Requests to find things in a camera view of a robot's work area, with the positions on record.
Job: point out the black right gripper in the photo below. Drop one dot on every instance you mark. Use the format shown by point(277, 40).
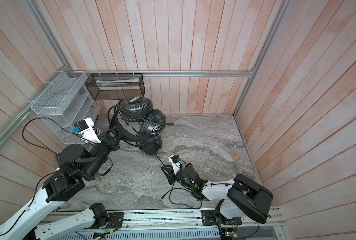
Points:
point(171, 176)

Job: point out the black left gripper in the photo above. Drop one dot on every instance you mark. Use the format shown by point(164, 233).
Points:
point(111, 140)

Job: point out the small black wired headphones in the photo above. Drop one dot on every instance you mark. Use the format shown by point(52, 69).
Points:
point(136, 116)

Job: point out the large black gaming headset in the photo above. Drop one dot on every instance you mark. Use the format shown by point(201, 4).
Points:
point(149, 143)

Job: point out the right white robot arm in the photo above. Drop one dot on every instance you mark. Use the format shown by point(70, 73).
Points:
point(237, 198)

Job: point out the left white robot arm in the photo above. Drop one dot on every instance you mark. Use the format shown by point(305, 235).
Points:
point(56, 190)

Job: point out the small brown round disc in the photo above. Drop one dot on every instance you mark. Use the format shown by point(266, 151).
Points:
point(236, 158)

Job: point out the papers in black basket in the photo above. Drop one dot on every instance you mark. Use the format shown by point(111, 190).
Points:
point(118, 83)

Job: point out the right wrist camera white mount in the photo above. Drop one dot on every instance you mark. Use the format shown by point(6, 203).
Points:
point(175, 161)

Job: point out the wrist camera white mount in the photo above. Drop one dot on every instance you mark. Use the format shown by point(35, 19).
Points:
point(84, 130)
point(175, 161)

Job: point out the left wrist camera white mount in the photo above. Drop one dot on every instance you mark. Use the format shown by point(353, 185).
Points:
point(84, 130)

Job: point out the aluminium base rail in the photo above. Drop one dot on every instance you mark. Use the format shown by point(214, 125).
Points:
point(185, 224)

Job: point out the white wire mesh wall shelf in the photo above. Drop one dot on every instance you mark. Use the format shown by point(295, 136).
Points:
point(63, 103)

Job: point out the black wire mesh wall basket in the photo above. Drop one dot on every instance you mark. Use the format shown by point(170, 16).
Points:
point(114, 93)

